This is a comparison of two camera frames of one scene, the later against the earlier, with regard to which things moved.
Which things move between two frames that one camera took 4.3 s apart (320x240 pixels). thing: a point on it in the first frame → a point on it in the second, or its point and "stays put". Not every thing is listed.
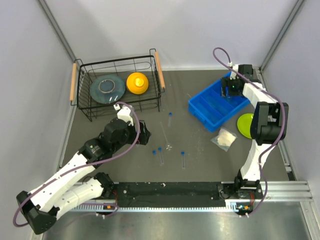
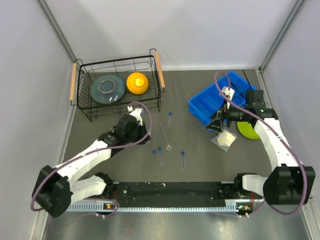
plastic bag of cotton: x=225 y=139 stays put
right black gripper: x=226 y=82 → x=217 y=124
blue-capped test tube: x=170 y=114 stays put
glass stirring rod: x=168 y=147 stays put
